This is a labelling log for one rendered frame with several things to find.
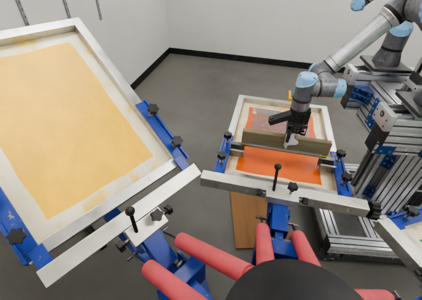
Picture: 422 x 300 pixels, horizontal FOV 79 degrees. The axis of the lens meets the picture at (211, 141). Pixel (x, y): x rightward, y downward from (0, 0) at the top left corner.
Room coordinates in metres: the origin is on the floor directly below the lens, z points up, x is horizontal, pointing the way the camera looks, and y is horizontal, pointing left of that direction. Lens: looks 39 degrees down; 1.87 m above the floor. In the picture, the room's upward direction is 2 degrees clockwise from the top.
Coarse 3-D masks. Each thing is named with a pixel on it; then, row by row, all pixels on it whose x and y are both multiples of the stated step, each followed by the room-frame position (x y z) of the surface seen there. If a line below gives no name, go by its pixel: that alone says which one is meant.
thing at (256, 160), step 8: (248, 120) 1.34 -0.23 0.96; (256, 120) 1.34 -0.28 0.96; (264, 120) 1.34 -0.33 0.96; (248, 128) 1.25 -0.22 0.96; (256, 128) 1.25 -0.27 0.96; (264, 128) 1.26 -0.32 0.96; (272, 128) 1.26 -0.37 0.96; (248, 152) 1.03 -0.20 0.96; (256, 152) 1.04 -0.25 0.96; (264, 152) 1.04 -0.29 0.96; (272, 152) 1.04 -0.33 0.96; (240, 160) 0.97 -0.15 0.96; (248, 160) 0.97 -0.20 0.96; (256, 160) 0.97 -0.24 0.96; (264, 160) 0.98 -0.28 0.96; (272, 160) 0.98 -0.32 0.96; (240, 168) 0.91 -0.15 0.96; (248, 168) 0.91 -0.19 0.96; (256, 168) 0.91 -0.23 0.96; (264, 168) 0.92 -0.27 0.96; (272, 168) 0.92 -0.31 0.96
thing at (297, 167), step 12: (312, 120) 1.36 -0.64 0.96; (312, 132) 1.23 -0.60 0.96; (288, 156) 1.01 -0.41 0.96; (300, 156) 1.01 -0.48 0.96; (312, 156) 1.02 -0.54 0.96; (288, 168) 0.92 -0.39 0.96; (300, 168) 0.93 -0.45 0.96; (312, 168) 0.93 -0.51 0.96; (300, 180) 0.84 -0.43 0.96; (312, 180) 0.85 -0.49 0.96
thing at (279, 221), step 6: (276, 204) 0.63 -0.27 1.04; (276, 210) 0.60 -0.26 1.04; (282, 210) 0.60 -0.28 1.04; (276, 216) 0.58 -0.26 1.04; (282, 216) 0.58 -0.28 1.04; (270, 222) 0.58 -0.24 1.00; (276, 222) 0.55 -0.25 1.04; (282, 222) 0.55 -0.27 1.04; (270, 228) 0.54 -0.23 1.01; (276, 228) 0.53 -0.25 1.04; (282, 228) 0.53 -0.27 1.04
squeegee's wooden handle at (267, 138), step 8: (248, 136) 0.97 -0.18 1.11; (256, 136) 0.97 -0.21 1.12; (264, 136) 0.96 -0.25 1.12; (272, 136) 0.95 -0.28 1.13; (280, 136) 0.95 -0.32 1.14; (296, 136) 0.95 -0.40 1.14; (264, 144) 0.96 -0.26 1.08; (272, 144) 0.95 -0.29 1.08; (280, 144) 0.94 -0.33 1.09; (296, 144) 0.93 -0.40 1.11; (304, 144) 0.92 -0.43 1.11; (312, 144) 0.92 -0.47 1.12; (320, 144) 0.91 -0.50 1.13; (328, 144) 0.90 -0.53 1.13; (312, 152) 0.91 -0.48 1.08; (320, 152) 0.91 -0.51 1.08; (328, 152) 0.90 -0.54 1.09
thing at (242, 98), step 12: (240, 96) 1.57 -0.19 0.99; (240, 108) 1.42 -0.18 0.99; (288, 108) 1.49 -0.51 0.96; (312, 108) 1.46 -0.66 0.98; (324, 108) 1.45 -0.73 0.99; (324, 120) 1.32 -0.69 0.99; (324, 132) 1.22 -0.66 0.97; (264, 180) 0.80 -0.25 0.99; (324, 192) 0.75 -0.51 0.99; (336, 192) 0.75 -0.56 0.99
